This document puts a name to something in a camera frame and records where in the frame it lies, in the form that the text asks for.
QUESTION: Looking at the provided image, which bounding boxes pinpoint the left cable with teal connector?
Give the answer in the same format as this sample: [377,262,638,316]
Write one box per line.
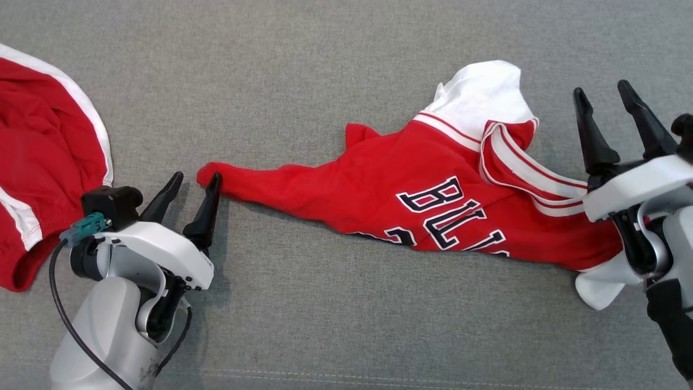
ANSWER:
[49,212,134,390]

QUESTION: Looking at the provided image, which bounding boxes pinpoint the red shorts with white stripes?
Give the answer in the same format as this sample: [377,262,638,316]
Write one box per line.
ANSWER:
[0,42,115,294]

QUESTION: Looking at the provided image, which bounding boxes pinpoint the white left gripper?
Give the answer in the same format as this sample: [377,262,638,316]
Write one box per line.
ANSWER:
[95,171,223,343]

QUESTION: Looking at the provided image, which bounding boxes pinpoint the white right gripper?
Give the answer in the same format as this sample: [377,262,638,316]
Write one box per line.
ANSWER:
[573,80,693,277]

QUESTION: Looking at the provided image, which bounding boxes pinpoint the red Bulls basketball jersey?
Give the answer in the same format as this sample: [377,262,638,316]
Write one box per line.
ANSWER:
[196,60,645,311]

